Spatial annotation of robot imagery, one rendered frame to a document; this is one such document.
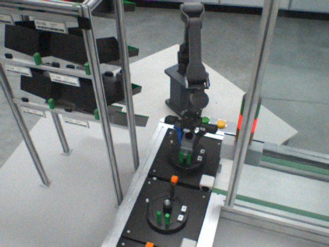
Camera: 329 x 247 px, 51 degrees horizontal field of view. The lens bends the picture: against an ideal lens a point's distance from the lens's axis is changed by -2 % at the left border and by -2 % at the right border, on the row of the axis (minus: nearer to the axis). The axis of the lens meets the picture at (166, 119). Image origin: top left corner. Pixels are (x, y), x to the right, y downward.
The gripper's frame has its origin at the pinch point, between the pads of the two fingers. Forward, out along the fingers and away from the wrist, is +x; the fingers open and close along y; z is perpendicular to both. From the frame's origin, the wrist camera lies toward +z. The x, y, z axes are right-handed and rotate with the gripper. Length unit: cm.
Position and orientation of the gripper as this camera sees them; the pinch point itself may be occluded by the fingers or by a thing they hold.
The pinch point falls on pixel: (188, 138)
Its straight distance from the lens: 126.0
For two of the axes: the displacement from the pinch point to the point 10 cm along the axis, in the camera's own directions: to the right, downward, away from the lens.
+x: -1.8, 9.7, 1.4
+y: 9.5, 2.1, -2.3
